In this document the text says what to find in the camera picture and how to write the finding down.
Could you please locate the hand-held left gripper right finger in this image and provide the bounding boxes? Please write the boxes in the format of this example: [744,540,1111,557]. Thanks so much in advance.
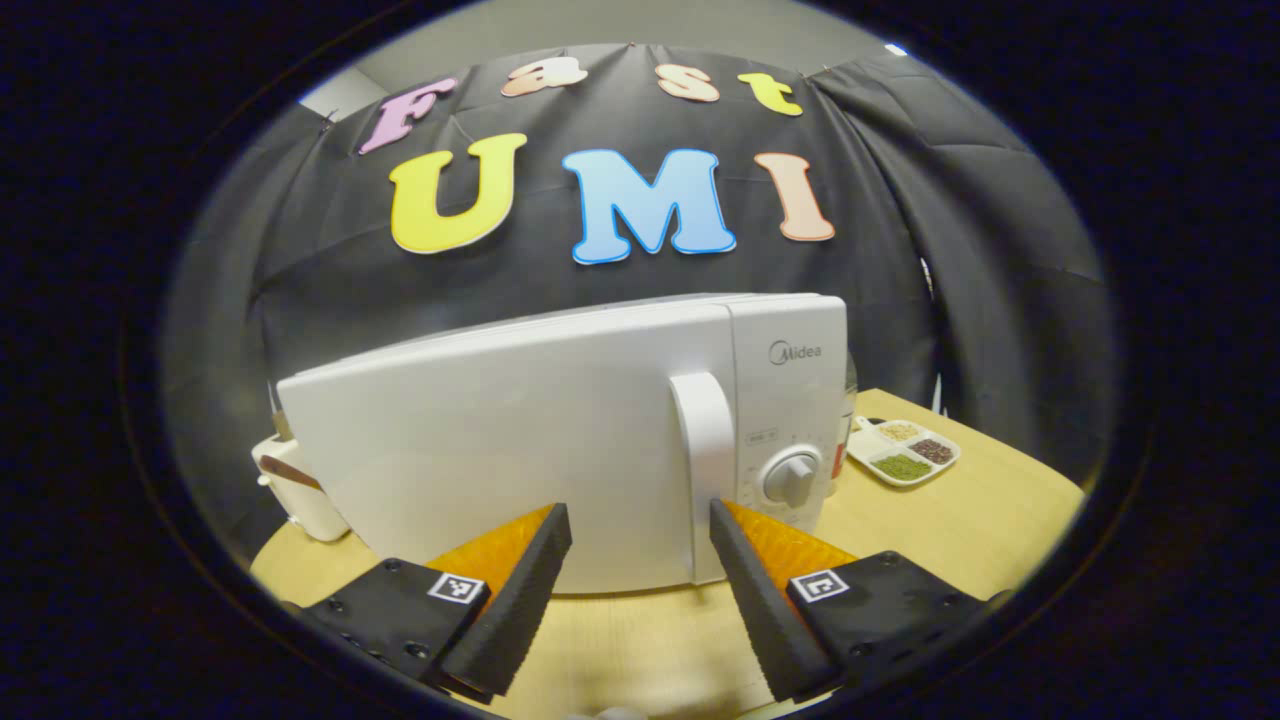
[707,499,992,702]

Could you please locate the white microwave oven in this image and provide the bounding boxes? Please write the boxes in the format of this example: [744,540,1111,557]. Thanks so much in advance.
[277,292,851,596]

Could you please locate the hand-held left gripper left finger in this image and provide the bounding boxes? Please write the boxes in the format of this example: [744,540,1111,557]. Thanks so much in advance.
[300,500,574,702]

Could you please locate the white divided plate with grains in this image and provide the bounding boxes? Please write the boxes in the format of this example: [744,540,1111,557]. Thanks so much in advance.
[847,418,962,489]

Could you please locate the white toaster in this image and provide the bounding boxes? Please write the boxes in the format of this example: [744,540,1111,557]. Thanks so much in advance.
[252,432,352,544]

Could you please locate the black backdrop cloth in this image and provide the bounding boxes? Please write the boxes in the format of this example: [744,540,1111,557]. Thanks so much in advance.
[165,45,1116,561]

